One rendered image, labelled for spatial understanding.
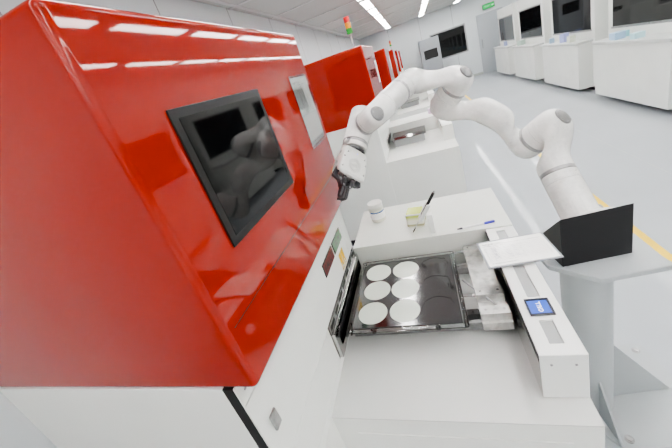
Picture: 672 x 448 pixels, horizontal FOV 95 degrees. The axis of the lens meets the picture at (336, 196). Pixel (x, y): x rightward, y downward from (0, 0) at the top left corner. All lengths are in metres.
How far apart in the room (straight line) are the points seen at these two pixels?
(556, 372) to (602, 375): 0.86
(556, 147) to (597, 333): 0.72
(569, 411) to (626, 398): 1.07
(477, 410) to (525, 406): 0.11
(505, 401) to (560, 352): 0.19
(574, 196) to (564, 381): 0.63
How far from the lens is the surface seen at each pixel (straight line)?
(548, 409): 0.99
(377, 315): 1.11
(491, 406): 0.98
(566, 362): 0.92
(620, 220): 1.36
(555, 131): 1.39
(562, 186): 1.35
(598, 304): 1.51
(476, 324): 1.11
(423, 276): 1.21
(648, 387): 2.08
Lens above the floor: 1.65
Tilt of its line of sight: 20 degrees down
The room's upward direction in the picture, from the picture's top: 19 degrees counter-clockwise
